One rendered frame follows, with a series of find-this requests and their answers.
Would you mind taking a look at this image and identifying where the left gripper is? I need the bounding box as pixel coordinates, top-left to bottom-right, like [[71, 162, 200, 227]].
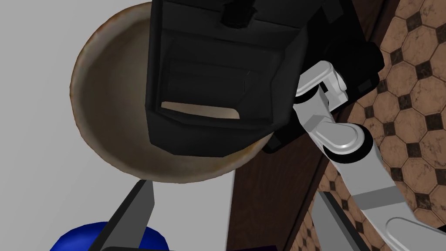
[[145, 0, 385, 156]]

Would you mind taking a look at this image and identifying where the beige bowl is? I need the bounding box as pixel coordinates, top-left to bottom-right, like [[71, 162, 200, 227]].
[[69, 1, 274, 183]]

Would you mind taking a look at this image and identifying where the blue round object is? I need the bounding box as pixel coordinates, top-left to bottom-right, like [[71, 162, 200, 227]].
[[50, 221, 169, 251]]

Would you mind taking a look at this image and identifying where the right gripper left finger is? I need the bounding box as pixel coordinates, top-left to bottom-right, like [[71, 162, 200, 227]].
[[94, 179, 155, 251]]

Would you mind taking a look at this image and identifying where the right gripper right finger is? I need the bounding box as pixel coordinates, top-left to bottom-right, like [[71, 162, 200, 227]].
[[311, 190, 372, 251]]

